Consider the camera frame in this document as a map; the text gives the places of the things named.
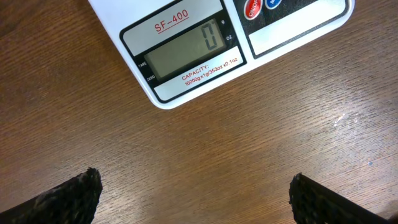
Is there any white digital kitchen scale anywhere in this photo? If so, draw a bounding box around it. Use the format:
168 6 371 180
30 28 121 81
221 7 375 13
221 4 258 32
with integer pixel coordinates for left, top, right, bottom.
89 0 355 110

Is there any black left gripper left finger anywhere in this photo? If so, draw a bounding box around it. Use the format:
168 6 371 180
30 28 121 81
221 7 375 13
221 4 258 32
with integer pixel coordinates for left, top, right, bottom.
1 167 103 224

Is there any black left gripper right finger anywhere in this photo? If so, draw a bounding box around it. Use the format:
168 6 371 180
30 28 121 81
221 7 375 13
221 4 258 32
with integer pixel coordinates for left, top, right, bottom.
289 173 389 224

